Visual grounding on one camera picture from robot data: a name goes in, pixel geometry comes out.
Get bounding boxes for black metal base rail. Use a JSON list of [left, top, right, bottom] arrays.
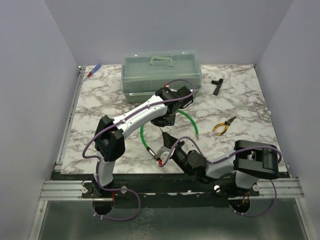
[[81, 173, 280, 208]]

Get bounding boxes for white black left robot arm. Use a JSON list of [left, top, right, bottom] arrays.
[[93, 86, 194, 198]]

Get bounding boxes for blue red screwdriver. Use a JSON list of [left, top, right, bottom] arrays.
[[87, 63, 102, 78]]

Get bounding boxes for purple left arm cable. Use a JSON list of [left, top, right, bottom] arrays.
[[82, 79, 196, 221]]

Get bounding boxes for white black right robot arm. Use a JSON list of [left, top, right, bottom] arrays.
[[157, 132, 282, 196]]

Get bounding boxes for green cable lock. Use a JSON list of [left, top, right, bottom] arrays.
[[139, 110, 199, 163]]

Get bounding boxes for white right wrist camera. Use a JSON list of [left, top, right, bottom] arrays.
[[156, 146, 172, 167]]

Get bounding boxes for black T-handle tool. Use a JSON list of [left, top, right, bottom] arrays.
[[211, 78, 224, 96]]

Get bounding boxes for left side aluminium rail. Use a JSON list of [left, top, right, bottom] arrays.
[[55, 66, 86, 166]]

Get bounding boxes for aluminium extrusion rail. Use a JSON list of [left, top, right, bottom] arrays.
[[39, 178, 305, 201]]

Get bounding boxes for translucent green plastic toolbox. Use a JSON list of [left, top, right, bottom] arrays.
[[121, 50, 202, 104]]

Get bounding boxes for yellow handled needle-nose pliers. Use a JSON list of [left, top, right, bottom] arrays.
[[212, 116, 236, 136]]

